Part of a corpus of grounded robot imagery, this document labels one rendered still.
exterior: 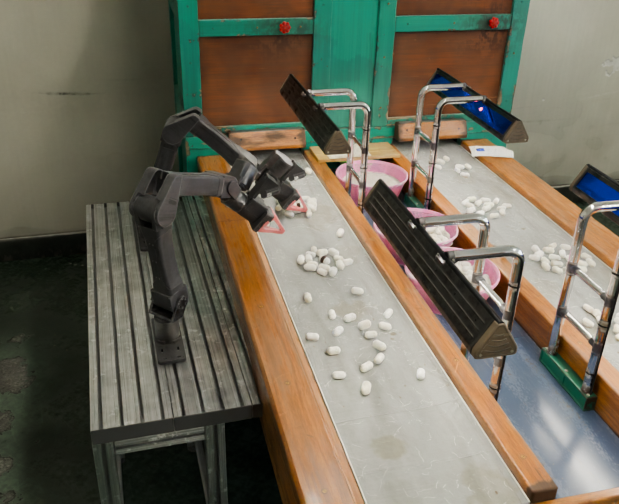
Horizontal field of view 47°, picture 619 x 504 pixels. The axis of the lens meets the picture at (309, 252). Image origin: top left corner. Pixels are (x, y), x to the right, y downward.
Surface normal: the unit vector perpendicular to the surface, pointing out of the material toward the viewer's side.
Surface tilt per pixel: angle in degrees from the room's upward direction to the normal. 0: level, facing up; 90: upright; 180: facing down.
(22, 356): 0
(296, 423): 0
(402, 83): 90
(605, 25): 90
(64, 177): 90
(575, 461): 0
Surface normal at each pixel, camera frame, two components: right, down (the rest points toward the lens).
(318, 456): 0.03, -0.88
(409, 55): 0.24, 0.47
